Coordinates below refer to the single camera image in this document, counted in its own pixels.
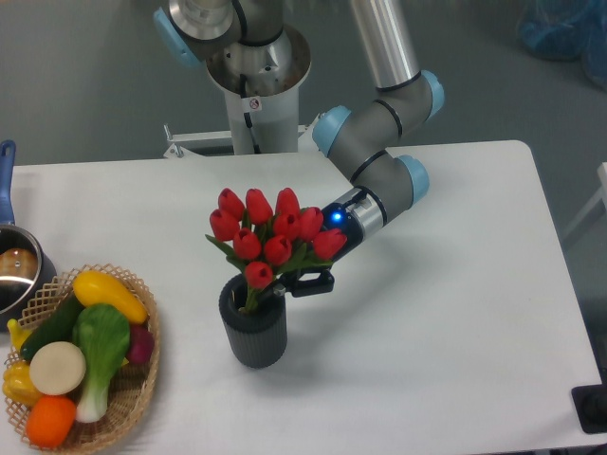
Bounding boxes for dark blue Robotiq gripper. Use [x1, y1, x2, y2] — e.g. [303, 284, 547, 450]
[271, 203, 363, 298]

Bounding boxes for red tulip bouquet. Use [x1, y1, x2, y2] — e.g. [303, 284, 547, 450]
[206, 188, 347, 315]

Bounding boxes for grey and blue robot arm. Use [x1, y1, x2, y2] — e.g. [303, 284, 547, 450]
[154, 1, 444, 253]

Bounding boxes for dark grey ribbed vase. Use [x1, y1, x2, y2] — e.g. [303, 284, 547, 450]
[218, 275, 287, 369]

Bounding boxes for red radish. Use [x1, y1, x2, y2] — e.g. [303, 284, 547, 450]
[125, 325, 155, 365]

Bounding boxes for green bok choy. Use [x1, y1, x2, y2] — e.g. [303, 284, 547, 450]
[72, 303, 130, 424]

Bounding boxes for woven wicker basket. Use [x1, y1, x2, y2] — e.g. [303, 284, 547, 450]
[3, 264, 160, 454]

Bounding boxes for yellow squash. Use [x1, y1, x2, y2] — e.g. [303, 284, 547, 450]
[72, 270, 148, 324]

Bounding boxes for dark green cucumber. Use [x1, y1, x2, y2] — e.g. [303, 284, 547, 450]
[19, 294, 84, 361]

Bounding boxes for beige round radish slice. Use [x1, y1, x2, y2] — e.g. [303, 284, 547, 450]
[29, 341, 86, 395]

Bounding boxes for yellow banana tip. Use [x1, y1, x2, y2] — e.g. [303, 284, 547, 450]
[7, 318, 32, 352]

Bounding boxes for orange fruit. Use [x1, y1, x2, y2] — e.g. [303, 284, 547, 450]
[26, 395, 76, 448]

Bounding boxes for yellow bell pepper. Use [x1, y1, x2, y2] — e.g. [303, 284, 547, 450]
[2, 360, 43, 408]

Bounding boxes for black device at table edge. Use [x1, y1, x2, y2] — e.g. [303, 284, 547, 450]
[571, 384, 606, 434]

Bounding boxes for blue plastic bag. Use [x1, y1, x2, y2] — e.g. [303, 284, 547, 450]
[516, 1, 606, 90]

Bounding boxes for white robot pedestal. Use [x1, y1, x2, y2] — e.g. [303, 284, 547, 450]
[164, 25, 311, 157]

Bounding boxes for blue handled saucepan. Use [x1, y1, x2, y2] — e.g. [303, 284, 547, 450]
[1, 139, 56, 334]

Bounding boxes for white frame at right edge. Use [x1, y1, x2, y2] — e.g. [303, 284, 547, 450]
[561, 162, 606, 245]

